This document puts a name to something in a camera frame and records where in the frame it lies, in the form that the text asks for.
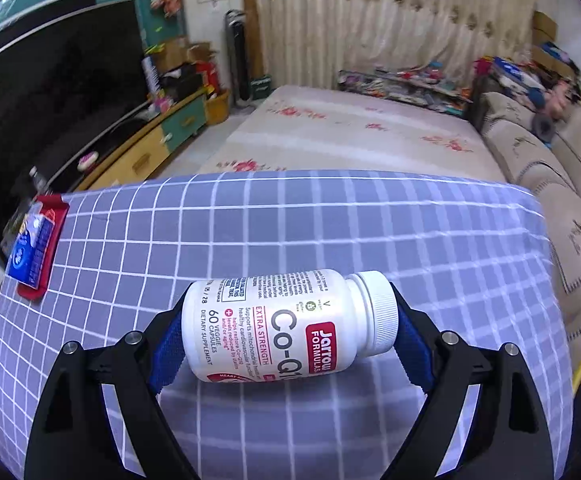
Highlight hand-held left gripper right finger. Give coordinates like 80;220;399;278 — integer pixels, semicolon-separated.
385;282;571;480

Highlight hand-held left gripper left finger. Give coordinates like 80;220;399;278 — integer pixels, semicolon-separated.
23;282;206;480

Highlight white pill bottle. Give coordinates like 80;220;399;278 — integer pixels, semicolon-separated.
180;270;400;387

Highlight blue checked tablecloth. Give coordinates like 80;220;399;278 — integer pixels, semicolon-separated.
0;170;576;480

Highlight blue tissue pack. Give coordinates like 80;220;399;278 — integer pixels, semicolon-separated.
8;212;54;288

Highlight red plastic tray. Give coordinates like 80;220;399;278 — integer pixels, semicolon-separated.
15;194;70;302

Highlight beige sofa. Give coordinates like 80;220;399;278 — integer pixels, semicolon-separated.
470;87;581;361

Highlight floral white mat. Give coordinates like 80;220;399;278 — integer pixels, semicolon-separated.
198;85;508;186

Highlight teal wooden television stand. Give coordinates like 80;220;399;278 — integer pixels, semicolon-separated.
65;90;208;193

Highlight yellow bucket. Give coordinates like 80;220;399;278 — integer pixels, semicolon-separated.
204;89;231;126

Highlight cluttered glass coffee table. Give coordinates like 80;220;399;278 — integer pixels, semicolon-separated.
337;60;473;113

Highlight black bag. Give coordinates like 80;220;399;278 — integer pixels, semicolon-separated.
160;62;204;93

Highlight large black television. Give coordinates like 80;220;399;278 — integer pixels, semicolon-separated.
0;0;152;256

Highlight green crate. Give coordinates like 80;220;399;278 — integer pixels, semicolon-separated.
249;74;272;101

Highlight pile of bags and clothes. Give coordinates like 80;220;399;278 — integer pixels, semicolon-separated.
473;52;571;111

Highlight open cardboard box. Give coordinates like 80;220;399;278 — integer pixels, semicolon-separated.
168;40;216;68

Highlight black tower fan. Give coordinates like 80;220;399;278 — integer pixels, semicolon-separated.
224;9;251;108

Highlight beige patterned curtain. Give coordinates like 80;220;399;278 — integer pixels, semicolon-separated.
243;0;541;91

